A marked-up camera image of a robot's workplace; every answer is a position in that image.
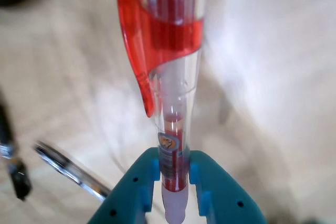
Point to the grey grip retractable pen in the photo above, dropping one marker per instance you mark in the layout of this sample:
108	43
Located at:
68	166

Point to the red retractable pen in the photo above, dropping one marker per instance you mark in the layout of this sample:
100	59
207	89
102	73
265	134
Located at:
168	37

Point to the black retractable pen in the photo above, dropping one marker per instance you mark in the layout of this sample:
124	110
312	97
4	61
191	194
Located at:
21	182

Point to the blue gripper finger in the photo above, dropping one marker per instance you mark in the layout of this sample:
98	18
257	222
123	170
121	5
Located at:
225	197
123	197

